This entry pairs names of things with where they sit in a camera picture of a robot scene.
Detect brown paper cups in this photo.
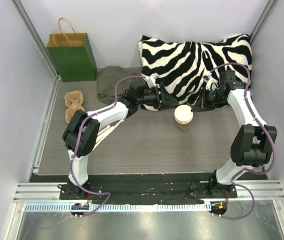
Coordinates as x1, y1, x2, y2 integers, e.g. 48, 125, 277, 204
174, 104, 193, 129

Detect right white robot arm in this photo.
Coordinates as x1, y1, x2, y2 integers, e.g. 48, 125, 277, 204
189, 70, 277, 198

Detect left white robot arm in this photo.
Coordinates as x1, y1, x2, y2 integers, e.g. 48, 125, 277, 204
59, 74, 179, 200

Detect zebra print pillow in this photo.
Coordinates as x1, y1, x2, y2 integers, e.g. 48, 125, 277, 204
138, 34, 252, 105

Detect white paper straw upper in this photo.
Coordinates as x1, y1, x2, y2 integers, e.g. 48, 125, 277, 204
110, 119, 124, 132

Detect white paper straw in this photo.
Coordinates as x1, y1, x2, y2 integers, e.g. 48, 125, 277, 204
110, 119, 124, 132
96, 125, 113, 144
93, 128, 111, 150

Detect olive green folded cloth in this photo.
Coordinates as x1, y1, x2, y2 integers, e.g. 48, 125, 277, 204
96, 66, 142, 105

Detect white paper straw middle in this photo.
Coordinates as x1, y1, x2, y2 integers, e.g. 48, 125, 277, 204
96, 125, 113, 144

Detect white paper straw lower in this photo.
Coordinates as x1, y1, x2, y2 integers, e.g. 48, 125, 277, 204
93, 128, 111, 150

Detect brown pulp cup carrier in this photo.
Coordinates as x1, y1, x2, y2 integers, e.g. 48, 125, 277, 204
64, 90, 85, 124

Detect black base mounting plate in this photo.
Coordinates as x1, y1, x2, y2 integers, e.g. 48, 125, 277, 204
57, 173, 238, 205

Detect green paper gift bag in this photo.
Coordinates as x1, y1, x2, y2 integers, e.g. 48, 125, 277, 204
46, 17, 97, 82

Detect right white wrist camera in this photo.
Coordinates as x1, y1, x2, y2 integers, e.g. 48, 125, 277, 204
203, 71, 219, 91

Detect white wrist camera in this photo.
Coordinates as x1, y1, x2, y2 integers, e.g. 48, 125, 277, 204
203, 71, 219, 91
145, 73, 159, 88

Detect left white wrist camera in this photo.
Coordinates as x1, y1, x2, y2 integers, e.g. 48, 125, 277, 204
145, 73, 159, 88

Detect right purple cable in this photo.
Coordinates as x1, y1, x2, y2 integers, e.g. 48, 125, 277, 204
208, 62, 275, 220

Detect purple cable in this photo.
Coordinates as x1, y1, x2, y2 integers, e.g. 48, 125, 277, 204
70, 76, 152, 216
208, 62, 275, 220

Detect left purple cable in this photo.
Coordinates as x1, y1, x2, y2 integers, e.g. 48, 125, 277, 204
70, 76, 152, 216

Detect aluminium front rail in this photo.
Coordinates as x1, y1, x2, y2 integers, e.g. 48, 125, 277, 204
13, 180, 284, 215

